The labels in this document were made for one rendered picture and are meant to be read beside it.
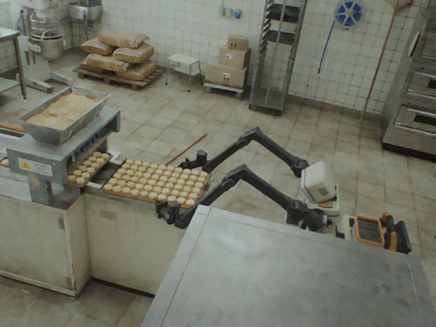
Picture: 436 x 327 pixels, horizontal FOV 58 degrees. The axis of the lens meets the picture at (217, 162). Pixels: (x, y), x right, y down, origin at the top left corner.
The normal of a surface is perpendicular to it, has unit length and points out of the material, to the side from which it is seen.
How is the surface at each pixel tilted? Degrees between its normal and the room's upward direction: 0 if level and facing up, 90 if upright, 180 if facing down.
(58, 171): 90
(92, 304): 0
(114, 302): 0
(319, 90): 90
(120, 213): 90
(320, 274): 0
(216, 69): 87
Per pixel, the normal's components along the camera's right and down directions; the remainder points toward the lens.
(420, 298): 0.11, -0.84
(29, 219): -0.24, 0.49
